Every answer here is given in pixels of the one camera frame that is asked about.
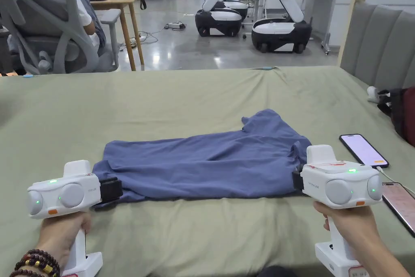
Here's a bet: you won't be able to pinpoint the dark blue shirt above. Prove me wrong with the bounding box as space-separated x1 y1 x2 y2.
92 108 314 204

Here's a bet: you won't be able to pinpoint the wooden table with laptop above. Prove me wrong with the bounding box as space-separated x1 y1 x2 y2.
69 0 145 72

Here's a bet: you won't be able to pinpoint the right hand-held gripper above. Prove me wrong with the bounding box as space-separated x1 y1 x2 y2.
293 144 383 277

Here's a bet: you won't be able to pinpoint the person's legs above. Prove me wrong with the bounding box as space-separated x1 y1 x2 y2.
259 265 303 277

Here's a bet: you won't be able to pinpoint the bed with pale green sheet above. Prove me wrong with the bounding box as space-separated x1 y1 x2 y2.
0 65 415 277

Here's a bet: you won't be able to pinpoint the grey mesh office chair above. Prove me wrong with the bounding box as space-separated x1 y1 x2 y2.
0 0 122 76

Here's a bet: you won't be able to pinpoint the phone with pink screen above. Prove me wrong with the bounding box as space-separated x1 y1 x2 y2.
381 182 415 238

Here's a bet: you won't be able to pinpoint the person's left forearm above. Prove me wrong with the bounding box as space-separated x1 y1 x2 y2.
9 245 65 277

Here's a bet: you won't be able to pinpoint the dark red and black bag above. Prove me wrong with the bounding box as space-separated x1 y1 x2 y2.
377 85 415 148

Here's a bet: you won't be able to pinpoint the person's right hand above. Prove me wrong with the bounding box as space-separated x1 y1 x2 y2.
312 200 388 260

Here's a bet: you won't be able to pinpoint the grey padded headboard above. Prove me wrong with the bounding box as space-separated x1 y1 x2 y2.
337 0 415 90

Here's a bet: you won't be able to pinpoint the person's left hand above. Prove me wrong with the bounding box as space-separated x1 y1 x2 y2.
35 211 93 266

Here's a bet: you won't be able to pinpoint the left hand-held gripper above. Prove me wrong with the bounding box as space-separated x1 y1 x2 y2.
27 159 123 277

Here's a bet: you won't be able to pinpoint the phone with white screen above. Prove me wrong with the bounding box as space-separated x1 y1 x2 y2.
339 133 390 169

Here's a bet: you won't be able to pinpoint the person's right forearm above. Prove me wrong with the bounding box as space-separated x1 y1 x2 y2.
355 240 412 277

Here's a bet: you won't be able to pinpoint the white wheeled robot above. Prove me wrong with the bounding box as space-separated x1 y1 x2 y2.
194 0 249 38
251 0 314 54

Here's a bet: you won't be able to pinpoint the white charging cable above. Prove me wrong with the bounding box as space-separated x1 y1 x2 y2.
375 166 403 184

